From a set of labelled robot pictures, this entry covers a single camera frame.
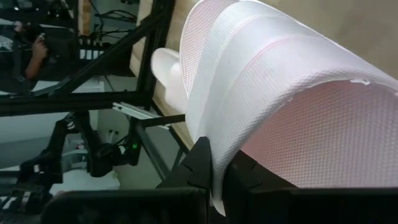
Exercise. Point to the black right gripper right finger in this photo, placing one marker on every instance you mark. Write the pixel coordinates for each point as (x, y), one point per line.
(239, 180)

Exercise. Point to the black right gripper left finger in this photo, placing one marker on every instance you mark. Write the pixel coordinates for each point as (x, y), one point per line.
(196, 174)

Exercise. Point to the pink rubber slide sandal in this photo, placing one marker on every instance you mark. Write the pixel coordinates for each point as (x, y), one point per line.
(169, 81)
(280, 109)

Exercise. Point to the silver aluminium bar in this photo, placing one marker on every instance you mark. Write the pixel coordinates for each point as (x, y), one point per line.
(133, 112)

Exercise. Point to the person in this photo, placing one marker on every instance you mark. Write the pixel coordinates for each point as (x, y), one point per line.
(35, 59)

